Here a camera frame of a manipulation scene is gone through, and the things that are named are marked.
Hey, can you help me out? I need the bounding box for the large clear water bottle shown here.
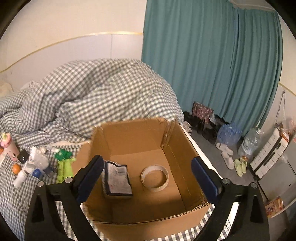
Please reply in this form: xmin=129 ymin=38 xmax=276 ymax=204
xmin=238 ymin=128 xmax=263 ymax=159

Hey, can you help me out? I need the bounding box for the grey checked duvet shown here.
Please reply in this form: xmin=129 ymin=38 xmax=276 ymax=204
xmin=1 ymin=59 xmax=184 ymax=147

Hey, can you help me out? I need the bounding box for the checked bed sheet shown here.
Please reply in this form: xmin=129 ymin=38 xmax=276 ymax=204
xmin=0 ymin=143 xmax=232 ymax=241

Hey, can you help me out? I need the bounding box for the green plastic package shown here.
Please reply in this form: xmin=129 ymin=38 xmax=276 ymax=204
xmin=55 ymin=149 xmax=76 ymax=183

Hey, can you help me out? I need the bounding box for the cardboard tape ring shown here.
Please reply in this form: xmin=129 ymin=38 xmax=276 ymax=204
xmin=140 ymin=164 xmax=170 ymax=192

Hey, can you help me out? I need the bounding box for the white small bottle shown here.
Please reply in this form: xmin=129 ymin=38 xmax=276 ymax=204
xmin=13 ymin=170 xmax=28 ymax=188

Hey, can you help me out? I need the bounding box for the orange fruit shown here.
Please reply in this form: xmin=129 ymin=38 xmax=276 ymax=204
xmin=12 ymin=163 xmax=22 ymax=175

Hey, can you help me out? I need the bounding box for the blue plastic bag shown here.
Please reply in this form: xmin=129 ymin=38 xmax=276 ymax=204
xmin=217 ymin=123 xmax=242 ymax=146

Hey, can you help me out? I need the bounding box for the pink baby bottle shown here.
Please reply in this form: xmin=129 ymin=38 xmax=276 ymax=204
xmin=1 ymin=133 xmax=20 ymax=162

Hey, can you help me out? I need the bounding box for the silver foil snack packet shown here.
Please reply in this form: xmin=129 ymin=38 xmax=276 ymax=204
xmin=101 ymin=161 xmax=133 ymax=199

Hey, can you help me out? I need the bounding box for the brown cardboard box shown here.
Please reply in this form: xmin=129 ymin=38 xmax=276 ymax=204
xmin=73 ymin=118 xmax=210 ymax=240

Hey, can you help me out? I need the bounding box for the green slipper pair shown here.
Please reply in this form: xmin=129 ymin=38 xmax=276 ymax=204
xmin=234 ymin=156 xmax=247 ymax=177

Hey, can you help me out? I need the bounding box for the orange snack box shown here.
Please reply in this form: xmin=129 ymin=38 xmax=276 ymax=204
xmin=265 ymin=197 xmax=284 ymax=218

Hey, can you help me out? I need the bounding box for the white slipper pair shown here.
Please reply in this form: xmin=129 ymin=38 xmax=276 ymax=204
xmin=216 ymin=143 xmax=234 ymax=170

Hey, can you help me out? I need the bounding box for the teal curtain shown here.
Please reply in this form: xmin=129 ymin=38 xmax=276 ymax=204
xmin=142 ymin=1 xmax=283 ymax=133

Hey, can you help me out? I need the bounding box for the dark patterned bag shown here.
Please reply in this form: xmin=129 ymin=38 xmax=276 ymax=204
xmin=192 ymin=102 xmax=214 ymax=124

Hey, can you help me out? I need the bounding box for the white suitcase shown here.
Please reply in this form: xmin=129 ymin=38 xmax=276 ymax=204
xmin=250 ymin=128 xmax=289 ymax=179

